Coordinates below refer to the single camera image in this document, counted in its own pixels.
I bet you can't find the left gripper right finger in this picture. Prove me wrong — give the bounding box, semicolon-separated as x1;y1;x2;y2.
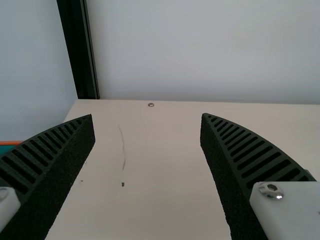
199;112;320;240

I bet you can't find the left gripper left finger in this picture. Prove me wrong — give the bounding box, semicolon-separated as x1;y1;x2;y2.
0;113;96;240

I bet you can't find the teal shopping basket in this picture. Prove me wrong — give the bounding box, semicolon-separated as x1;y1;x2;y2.
0;140;23;158

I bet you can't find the black post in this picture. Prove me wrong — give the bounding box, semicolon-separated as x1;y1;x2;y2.
56;0;101;100

